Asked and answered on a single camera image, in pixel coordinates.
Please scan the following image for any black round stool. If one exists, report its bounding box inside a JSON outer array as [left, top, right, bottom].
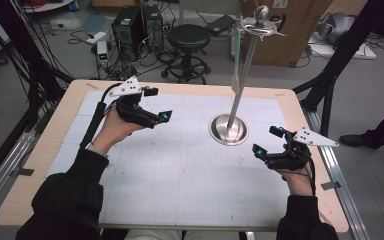
[[159, 23, 213, 85]]

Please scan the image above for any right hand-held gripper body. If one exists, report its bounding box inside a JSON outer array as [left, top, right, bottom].
[[264, 127, 341, 171]]

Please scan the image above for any aluminium rail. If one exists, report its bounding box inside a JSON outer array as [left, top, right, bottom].
[[301, 108, 372, 240], [0, 108, 54, 218]]

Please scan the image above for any person's right hand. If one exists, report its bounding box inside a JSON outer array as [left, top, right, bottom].
[[275, 143, 315, 197]]

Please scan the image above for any grey tape piece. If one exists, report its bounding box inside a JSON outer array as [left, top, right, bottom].
[[11, 167, 35, 178], [320, 181, 342, 191]]

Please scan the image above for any black frame post with cables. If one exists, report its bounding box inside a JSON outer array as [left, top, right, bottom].
[[0, 0, 75, 129]]

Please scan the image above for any white device with green display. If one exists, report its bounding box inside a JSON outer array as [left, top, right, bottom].
[[95, 40, 110, 68]]

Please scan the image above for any narrow black computer tower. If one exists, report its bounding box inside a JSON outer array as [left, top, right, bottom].
[[142, 3, 165, 53]]

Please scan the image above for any metal utensil stand with hooks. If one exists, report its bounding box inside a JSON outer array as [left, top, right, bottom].
[[208, 4, 288, 147]]

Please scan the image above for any white power strip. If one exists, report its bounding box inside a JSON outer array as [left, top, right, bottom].
[[85, 31, 108, 46]]

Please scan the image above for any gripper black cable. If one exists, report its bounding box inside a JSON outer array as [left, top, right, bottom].
[[299, 150, 317, 197], [79, 82, 122, 151]]

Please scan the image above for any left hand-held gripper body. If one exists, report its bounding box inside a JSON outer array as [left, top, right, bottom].
[[109, 75, 162, 130]]

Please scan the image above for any black flat device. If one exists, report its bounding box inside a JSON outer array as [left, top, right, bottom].
[[204, 13, 236, 37]]

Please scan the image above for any white grid mat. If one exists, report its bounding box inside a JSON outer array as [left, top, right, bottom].
[[46, 90, 293, 228]]

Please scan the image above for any brown cardboard box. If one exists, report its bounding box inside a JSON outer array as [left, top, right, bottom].
[[241, 0, 335, 68]]

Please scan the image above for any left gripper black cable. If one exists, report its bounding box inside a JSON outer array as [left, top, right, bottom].
[[79, 82, 122, 151]]

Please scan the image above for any grey bag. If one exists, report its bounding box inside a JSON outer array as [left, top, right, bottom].
[[314, 11, 357, 46]]

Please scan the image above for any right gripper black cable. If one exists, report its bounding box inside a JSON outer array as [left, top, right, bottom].
[[299, 150, 317, 197]]

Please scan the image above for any person's left hand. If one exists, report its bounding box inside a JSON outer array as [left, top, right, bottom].
[[91, 105, 145, 155]]

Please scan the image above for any large black computer tower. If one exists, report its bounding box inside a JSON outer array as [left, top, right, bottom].
[[111, 5, 148, 63]]

